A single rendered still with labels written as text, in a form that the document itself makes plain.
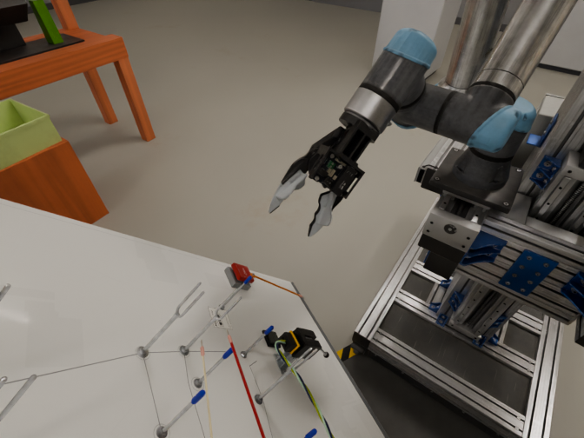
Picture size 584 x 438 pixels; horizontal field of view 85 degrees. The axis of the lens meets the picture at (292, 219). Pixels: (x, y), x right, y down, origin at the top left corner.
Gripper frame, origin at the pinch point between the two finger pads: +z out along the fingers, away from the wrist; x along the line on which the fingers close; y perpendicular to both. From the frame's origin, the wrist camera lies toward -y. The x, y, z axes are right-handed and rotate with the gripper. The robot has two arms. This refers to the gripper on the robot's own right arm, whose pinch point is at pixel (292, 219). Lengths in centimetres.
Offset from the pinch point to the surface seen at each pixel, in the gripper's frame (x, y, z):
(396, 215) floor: 119, -172, -15
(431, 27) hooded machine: 109, -345, -219
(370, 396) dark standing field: 105, -64, 68
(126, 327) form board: -15.1, 12.0, 24.6
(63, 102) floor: -210, -393, 97
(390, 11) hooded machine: 64, -377, -217
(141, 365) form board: -10.8, 16.6, 25.6
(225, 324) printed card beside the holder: 1.3, -0.9, 25.6
